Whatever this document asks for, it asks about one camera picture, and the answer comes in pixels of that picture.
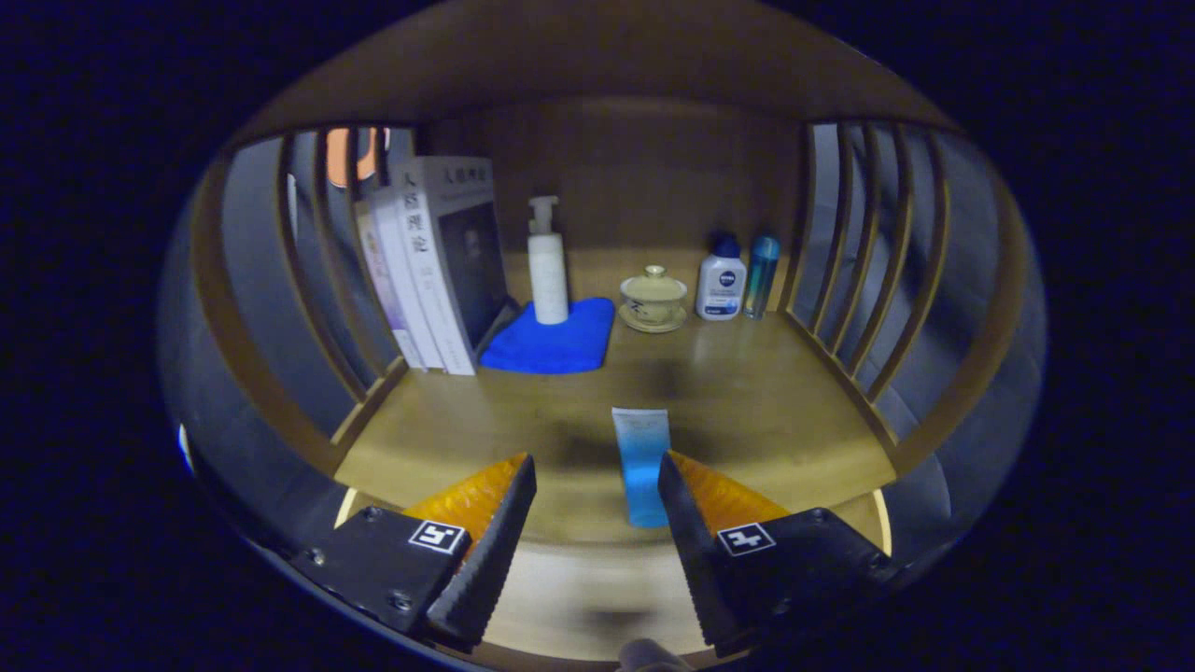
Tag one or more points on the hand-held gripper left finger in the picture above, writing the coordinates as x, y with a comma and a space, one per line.
490, 569

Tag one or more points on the white pump bottle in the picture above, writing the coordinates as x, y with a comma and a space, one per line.
548, 275

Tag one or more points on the pale purple book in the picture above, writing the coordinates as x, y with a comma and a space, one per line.
381, 280

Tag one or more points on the wooden cabinet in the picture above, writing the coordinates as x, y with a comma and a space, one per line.
635, 168

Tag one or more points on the wooden countertop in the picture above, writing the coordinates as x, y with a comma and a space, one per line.
747, 411

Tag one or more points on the teal slim bottle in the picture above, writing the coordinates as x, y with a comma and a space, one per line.
761, 275

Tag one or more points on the blue folded cloth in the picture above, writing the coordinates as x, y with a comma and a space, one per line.
551, 345

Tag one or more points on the blue tube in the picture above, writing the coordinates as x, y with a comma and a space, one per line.
639, 467

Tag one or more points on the beige lidded teacup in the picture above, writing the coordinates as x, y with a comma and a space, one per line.
653, 299

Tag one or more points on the white book with dark cover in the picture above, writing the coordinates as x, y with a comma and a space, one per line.
462, 261

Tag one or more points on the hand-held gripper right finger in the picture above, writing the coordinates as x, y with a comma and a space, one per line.
695, 560

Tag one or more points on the white bottle with blue cap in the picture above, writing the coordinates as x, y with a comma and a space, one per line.
721, 285

